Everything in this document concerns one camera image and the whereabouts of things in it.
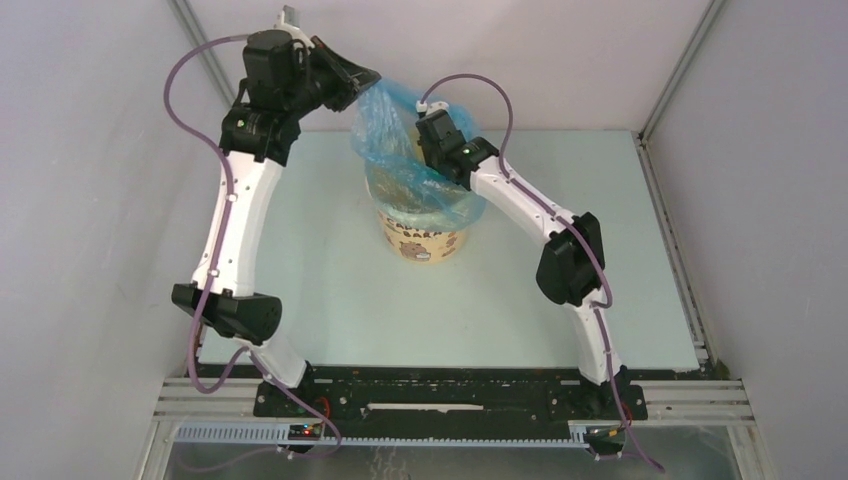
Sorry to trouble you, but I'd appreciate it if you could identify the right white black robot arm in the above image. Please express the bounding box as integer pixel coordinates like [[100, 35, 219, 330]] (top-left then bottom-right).
[[415, 102, 622, 418]]

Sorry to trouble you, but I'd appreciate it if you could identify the aluminium frame rail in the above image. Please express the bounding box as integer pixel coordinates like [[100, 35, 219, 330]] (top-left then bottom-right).
[[152, 378, 755, 427]]

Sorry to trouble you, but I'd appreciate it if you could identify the left small circuit board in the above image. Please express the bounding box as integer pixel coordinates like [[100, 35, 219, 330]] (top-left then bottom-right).
[[287, 425, 322, 441]]

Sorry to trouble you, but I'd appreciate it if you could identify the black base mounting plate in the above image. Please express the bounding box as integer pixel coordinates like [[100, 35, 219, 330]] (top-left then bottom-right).
[[253, 366, 647, 440]]

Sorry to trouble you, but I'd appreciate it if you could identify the white toothed cable duct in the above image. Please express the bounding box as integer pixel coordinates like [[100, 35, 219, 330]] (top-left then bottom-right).
[[173, 422, 588, 448]]

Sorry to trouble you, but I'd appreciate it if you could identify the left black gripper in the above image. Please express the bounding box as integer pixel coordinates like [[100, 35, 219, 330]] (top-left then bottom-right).
[[283, 36, 380, 119]]

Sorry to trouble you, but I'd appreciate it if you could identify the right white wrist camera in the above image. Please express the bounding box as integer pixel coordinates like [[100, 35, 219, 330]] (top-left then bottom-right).
[[415, 100, 450, 118]]

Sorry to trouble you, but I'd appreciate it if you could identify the yellow capybara trash bin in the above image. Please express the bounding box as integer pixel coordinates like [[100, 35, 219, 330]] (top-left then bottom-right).
[[365, 165, 470, 265]]

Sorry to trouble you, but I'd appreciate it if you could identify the small circuit board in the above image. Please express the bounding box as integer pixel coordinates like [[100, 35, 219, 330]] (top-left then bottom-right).
[[287, 425, 322, 441], [584, 427, 626, 444]]

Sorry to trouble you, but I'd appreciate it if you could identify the right small circuit board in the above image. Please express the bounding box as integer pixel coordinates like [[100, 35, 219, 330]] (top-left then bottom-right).
[[584, 427, 626, 444]]

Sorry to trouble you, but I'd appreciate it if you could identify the blue plastic trash bag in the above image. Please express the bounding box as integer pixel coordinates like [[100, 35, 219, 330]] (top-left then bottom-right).
[[350, 78, 486, 231]]

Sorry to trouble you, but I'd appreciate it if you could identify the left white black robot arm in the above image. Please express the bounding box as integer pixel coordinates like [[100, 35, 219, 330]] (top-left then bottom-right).
[[166, 26, 381, 417]]

